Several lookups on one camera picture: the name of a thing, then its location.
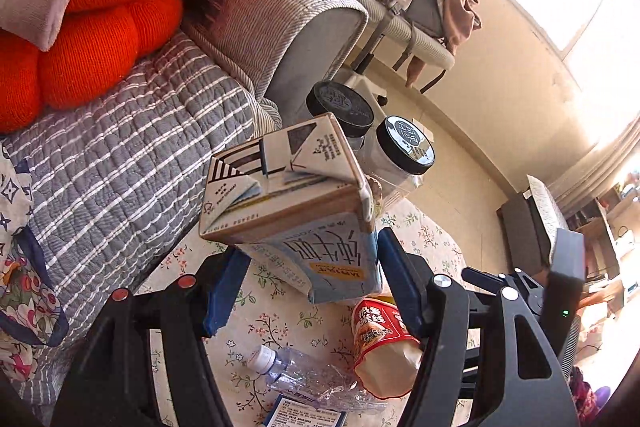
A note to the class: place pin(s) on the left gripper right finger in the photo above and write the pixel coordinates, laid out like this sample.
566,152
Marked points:
483,344

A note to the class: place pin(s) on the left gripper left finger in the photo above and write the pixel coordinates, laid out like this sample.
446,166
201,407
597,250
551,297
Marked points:
110,382

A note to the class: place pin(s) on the red paper snack cup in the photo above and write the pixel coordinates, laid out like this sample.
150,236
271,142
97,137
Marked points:
387,357

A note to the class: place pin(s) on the clear plastic water bottle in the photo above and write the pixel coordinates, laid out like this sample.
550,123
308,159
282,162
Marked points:
307,379

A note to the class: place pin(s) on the blue white milk carton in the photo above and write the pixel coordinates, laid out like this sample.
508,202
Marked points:
297,201

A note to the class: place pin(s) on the dark grey ottoman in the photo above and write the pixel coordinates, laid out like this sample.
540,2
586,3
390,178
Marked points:
529,221

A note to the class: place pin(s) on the floral blue-trim cloth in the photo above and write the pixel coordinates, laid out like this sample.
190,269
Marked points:
32,316

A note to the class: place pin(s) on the floral tablecloth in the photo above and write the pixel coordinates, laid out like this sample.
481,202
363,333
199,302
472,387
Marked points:
270,312

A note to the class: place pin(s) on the blue white paper box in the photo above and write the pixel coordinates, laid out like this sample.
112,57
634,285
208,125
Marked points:
287,412

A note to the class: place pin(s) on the grey striped sofa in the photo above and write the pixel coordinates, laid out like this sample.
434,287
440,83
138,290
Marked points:
119,181

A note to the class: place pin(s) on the nut-filled plastic jar black lid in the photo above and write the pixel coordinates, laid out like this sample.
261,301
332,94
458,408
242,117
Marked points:
396,154

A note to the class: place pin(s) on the dark-content plastic jar black lid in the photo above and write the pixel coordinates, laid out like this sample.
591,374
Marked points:
352,111

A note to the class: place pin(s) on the grey office chair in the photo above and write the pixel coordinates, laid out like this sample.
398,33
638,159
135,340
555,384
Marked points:
415,44

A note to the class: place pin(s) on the red knot cushion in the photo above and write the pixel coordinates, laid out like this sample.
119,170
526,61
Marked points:
100,7

